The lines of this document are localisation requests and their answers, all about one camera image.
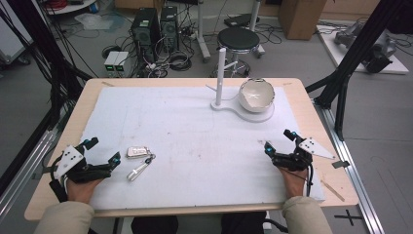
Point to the white desk leg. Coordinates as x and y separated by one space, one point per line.
202 29
255 19

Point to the black computer tower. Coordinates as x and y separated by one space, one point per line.
145 27
169 27

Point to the white power supply box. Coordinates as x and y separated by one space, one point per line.
121 63
110 63

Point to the clear plastic bag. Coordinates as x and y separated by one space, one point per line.
94 21

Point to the aluminium rail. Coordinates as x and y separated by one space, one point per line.
350 169
29 162

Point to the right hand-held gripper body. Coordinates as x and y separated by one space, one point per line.
293 159

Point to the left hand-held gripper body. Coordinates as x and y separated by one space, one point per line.
69 162

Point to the grey robot device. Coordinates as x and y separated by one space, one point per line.
378 53

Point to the black round stool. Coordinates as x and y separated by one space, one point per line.
238 39

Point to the black metal frame strut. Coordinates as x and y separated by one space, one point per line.
42 55
357 48

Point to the small grey metal bracket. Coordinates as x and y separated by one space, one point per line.
341 164

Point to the brown cardboard box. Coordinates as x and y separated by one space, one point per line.
302 18

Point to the white round table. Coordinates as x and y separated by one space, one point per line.
69 7

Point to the black flat pad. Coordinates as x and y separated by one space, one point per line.
241 20

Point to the wooden table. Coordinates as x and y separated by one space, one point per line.
331 175

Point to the person's left hand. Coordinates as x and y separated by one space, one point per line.
81 190

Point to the white bowl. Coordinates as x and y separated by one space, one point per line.
256 96

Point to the person's right hand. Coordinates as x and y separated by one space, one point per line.
293 183

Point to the white floor board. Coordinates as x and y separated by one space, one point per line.
337 55

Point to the white stand with post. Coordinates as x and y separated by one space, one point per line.
220 84

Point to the person's legs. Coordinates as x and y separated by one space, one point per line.
242 224

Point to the thin wooden stick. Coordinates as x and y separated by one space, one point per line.
332 190

